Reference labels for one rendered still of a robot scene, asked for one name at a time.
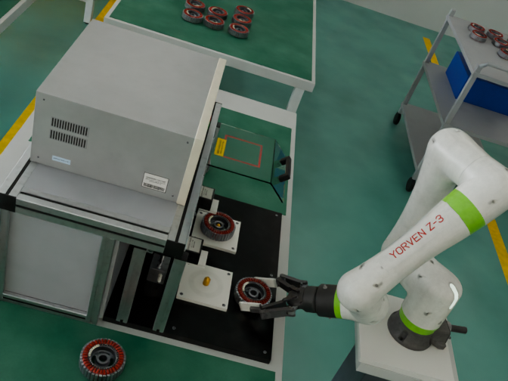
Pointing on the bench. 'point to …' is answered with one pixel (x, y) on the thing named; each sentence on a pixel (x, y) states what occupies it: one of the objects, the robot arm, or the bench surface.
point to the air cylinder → (158, 268)
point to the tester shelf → (105, 202)
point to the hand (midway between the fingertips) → (253, 293)
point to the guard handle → (286, 168)
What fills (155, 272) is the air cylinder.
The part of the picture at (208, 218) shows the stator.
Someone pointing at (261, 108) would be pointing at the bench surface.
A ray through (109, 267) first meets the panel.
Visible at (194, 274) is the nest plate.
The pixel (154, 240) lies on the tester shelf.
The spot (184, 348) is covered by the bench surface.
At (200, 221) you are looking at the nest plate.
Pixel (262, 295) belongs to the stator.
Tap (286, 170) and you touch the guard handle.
